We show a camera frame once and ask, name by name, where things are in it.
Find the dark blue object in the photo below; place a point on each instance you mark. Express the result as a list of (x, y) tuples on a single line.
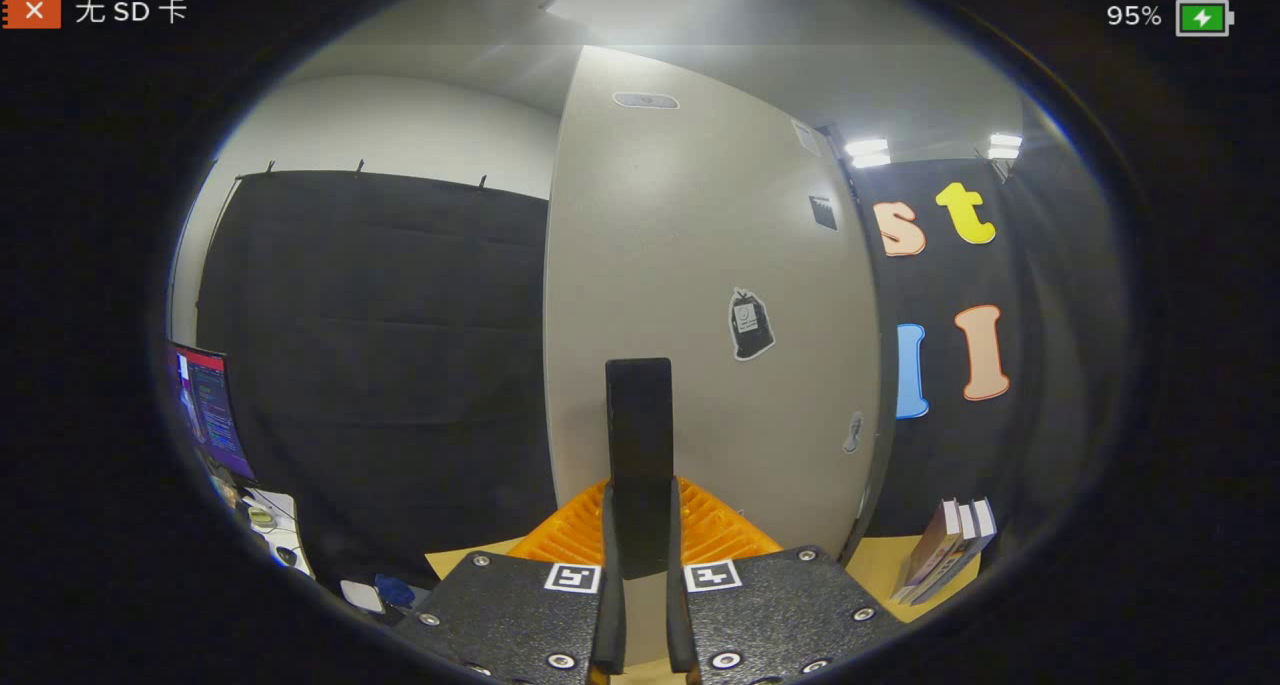
[(396, 591)]

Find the light grey cabinet door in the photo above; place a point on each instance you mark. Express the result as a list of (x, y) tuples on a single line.
[(680, 245)]

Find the striped ceiling light panel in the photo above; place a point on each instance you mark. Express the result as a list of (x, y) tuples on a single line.
[(1005, 146)]

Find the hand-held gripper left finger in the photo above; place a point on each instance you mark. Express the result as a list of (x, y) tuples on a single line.
[(610, 605)]

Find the computer monitor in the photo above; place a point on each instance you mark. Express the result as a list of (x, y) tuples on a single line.
[(212, 410)]

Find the white spine book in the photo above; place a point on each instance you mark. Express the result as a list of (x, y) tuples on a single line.
[(962, 545)]

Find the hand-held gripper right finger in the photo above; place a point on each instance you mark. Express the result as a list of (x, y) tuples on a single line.
[(678, 615)]

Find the black backdrop cloth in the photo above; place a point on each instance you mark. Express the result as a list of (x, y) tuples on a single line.
[(400, 345)]

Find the white side desk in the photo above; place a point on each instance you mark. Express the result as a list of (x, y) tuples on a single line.
[(275, 525)]

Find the small ceiling light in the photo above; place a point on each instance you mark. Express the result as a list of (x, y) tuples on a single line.
[(867, 153)]

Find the blue grey book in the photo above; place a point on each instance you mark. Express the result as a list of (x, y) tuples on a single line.
[(983, 525)]

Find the small white box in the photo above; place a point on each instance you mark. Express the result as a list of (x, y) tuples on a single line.
[(362, 596)]

